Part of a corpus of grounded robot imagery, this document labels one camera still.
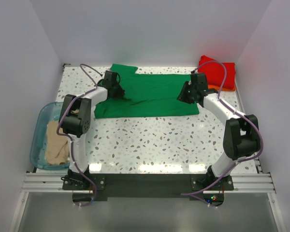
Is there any orange folded t shirt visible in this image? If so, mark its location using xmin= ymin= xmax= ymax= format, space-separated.
xmin=208 ymin=84 xmax=236 ymax=91

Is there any beige crumpled t shirt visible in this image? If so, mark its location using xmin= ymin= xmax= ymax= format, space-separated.
xmin=45 ymin=119 xmax=70 ymax=165

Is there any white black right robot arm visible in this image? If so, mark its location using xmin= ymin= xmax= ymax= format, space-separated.
xmin=177 ymin=73 xmax=263 ymax=194

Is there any clear blue plastic bin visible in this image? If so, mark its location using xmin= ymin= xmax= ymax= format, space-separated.
xmin=29 ymin=102 xmax=70 ymax=171

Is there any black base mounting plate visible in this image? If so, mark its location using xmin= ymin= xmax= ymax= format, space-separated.
xmin=61 ymin=171 xmax=234 ymax=206

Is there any green t shirt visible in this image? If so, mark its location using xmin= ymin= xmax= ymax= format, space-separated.
xmin=94 ymin=64 xmax=199 ymax=119

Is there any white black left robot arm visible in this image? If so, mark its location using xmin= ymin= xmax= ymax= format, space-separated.
xmin=57 ymin=70 xmax=125 ymax=192

